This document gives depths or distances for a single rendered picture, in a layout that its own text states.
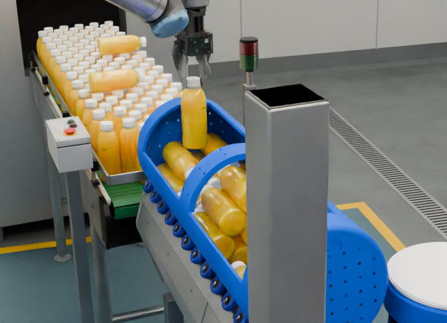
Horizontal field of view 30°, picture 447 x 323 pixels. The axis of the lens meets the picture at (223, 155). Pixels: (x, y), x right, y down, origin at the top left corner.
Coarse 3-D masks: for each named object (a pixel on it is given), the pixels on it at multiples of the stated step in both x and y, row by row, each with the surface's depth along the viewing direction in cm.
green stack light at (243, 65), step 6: (240, 54) 277; (258, 54) 278; (240, 60) 278; (246, 60) 276; (252, 60) 276; (258, 60) 279; (240, 66) 279; (246, 66) 277; (252, 66) 277; (258, 66) 279
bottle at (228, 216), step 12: (204, 192) 197; (216, 192) 194; (204, 204) 194; (216, 204) 189; (228, 204) 188; (216, 216) 187; (228, 216) 185; (240, 216) 186; (228, 228) 186; (240, 228) 187
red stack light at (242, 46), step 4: (240, 44) 276; (244, 44) 274; (248, 44) 274; (252, 44) 274; (256, 44) 275; (240, 48) 276; (244, 48) 275; (248, 48) 275; (252, 48) 275; (256, 48) 276; (240, 52) 277; (244, 52) 276; (248, 52) 275; (252, 52) 275; (256, 52) 276
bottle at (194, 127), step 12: (192, 96) 216; (204, 96) 218; (192, 108) 216; (204, 108) 218; (192, 120) 217; (204, 120) 219; (192, 132) 219; (204, 132) 220; (192, 144) 220; (204, 144) 221
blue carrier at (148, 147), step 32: (160, 128) 229; (224, 128) 236; (160, 160) 232; (224, 160) 187; (160, 192) 212; (192, 192) 187; (192, 224) 185; (352, 224) 158; (352, 256) 157; (352, 288) 160; (384, 288) 162; (352, 320) 162
